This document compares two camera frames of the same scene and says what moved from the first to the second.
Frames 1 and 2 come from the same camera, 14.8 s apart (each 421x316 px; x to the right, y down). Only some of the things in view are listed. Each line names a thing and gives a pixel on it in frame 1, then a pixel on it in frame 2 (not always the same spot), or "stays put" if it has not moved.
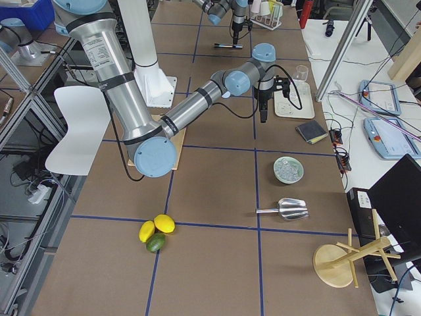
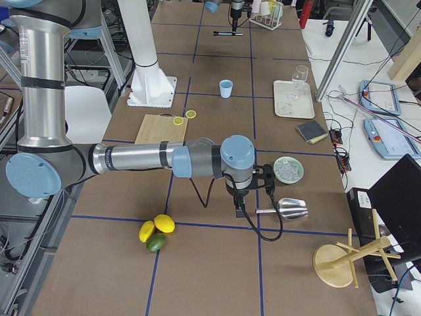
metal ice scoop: x=289 y=209 stays put
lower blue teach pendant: x=391 y=139 stays put
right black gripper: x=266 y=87 -> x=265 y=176
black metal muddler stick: x=227 y=45 -> x=217 y=33
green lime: x=156 y=242 stays put
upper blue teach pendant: x=381 y=97 stays put
